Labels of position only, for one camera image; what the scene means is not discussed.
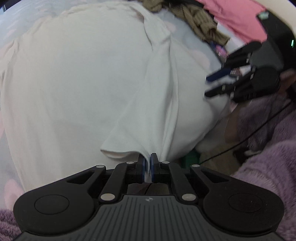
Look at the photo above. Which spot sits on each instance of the pink garment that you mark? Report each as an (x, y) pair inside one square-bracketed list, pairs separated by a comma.
[(233, 18)]

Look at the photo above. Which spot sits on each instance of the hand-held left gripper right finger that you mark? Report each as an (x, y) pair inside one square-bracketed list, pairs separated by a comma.
[(152, 165)]

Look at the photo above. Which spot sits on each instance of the purple fleece sleeve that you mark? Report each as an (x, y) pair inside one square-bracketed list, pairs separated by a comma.
[(240, 143)]

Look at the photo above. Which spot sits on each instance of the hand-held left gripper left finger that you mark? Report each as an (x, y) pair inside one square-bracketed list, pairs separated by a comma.
[(143, 165)]

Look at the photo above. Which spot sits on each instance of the brown striped garment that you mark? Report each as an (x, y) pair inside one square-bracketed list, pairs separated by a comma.
[(203, 30)]

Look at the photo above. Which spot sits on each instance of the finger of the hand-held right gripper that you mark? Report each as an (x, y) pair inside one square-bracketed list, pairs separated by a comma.
[(215, 91), (218, 74)]

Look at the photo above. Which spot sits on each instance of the white shirt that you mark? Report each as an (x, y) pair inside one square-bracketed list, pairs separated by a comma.
[(81, 92)]

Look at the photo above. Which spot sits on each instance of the green object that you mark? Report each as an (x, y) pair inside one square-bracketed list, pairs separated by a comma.
[(192, 158)]

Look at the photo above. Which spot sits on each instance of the beige padded headboard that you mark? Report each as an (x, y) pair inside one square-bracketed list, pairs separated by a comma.
[(282, 11)]

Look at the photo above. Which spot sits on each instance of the person's right forearm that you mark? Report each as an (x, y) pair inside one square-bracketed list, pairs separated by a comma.
[(261, 115)]

